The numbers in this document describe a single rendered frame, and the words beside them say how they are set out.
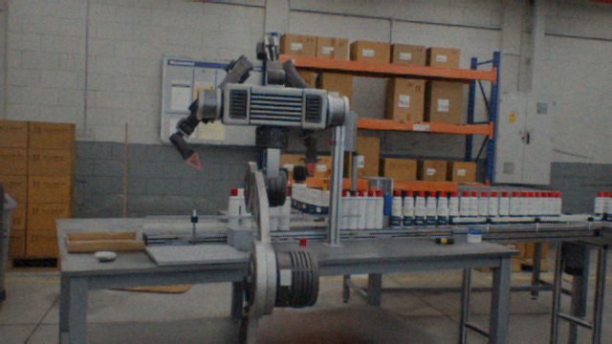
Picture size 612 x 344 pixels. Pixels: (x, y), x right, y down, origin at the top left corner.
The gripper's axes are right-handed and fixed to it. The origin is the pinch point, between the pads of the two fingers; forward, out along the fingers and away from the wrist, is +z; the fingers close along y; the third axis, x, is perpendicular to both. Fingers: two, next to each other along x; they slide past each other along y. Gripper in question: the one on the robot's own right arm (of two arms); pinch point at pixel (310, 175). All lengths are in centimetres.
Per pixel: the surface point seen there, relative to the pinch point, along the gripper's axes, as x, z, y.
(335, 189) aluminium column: 33.2, 4.2, 2.0
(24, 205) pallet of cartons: -311, 55, 145
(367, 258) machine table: 63, 31, 0
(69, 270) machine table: 63, 29, 121
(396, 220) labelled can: 19, 22, -42
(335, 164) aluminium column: 32.9, -7.7, 2.4
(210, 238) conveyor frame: 22, 27, 59
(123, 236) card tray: 4, 28, 95
